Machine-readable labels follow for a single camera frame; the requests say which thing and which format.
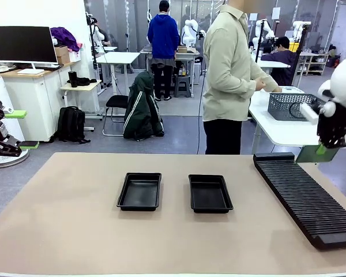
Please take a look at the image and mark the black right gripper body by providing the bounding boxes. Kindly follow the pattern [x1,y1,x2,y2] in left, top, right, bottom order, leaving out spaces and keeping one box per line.
[317,103,346,136]

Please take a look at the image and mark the green circuit board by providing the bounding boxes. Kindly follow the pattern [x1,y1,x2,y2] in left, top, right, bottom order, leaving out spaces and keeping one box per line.
[295,144,340,164]

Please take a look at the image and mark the black ESD tray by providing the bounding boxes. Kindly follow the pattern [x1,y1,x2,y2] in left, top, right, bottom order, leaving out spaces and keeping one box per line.
[187,174,234,214]
[116,172,163,212]

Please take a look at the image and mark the person's right forearm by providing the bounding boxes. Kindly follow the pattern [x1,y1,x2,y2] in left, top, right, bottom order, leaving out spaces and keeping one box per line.
[217,77,258,101]

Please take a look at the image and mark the person's left forearm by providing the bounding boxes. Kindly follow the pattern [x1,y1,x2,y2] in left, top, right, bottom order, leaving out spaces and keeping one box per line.
[255,68,279,92]

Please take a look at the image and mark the white cabinet wooden top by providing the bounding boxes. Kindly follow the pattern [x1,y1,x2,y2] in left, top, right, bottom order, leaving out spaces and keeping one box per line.
[0,61,83,143]

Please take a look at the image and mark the white rounded table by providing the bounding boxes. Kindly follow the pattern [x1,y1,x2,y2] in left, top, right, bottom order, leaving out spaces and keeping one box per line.
[247,86,346,155]

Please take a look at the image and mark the white keyboard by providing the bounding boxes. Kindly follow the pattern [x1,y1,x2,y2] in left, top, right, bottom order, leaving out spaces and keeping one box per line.
[17,68,45,75]

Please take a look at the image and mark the grey mesh basket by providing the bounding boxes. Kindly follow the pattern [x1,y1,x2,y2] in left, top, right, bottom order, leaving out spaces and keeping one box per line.
[267,92,326,122]

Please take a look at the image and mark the black backpack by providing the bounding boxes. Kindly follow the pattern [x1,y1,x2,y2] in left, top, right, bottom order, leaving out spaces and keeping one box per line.
[57,106,91,144]

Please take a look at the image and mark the grey storage shelf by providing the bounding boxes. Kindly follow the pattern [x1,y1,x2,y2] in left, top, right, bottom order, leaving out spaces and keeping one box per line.
[298,51,329,76]

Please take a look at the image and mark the black slotted board rack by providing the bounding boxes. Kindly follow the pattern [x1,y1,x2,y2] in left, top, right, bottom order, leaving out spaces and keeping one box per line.
[253,152,346,250]

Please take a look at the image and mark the small wooden side table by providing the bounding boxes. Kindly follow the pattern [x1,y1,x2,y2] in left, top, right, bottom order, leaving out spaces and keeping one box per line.
[59,80,102,132]

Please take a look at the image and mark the black computer monitor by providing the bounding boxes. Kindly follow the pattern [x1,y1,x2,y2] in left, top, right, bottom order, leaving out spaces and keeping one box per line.
[0,25,58,72]

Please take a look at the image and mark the brown cardboard box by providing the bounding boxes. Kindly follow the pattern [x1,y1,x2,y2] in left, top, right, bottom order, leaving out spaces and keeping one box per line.
[54,45,71,65]

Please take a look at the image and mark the black cloth bundle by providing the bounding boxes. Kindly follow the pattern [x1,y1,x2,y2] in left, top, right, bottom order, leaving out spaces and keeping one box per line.
[74,76,97,87]

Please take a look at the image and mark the seated person dark clothes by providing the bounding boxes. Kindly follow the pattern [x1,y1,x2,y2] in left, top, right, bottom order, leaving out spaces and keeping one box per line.
[261,36,298,87]

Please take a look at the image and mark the white desk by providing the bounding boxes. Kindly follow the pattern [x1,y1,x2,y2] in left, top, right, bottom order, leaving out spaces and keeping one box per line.
[95,51,141,96]
[251,54,291,87]

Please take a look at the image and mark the purple cloth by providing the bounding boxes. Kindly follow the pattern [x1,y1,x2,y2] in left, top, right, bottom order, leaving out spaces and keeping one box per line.
[50,27,81,53]

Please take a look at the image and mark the black office chair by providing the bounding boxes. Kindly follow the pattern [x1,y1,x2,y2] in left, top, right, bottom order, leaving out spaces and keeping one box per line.
[103,94,130,136]

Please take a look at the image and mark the seated person black cap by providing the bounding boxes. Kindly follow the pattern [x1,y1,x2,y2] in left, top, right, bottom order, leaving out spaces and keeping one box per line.
[91,17,112,47]

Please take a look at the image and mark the person in beige shirt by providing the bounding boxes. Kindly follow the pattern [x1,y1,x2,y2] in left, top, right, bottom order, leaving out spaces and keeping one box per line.
[202,0,282,155]

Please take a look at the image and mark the dark green striped jacket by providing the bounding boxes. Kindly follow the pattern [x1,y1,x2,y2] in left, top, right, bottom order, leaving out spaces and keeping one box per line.
[123,71,165,141]

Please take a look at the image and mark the grey plastic stool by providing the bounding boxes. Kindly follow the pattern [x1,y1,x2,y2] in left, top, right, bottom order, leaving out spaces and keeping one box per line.
[174,74,191,98]

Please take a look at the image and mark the grey workbench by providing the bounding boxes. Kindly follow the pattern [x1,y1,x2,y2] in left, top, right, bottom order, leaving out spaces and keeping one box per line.
[140,47,201,93]

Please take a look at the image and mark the person in blue hoodie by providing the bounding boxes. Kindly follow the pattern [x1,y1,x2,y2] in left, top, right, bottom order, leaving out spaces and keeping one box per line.
[146,0,179,102]

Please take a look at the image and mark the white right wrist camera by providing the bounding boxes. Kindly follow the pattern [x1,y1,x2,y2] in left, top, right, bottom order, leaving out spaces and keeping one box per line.
[299,103,319,125]

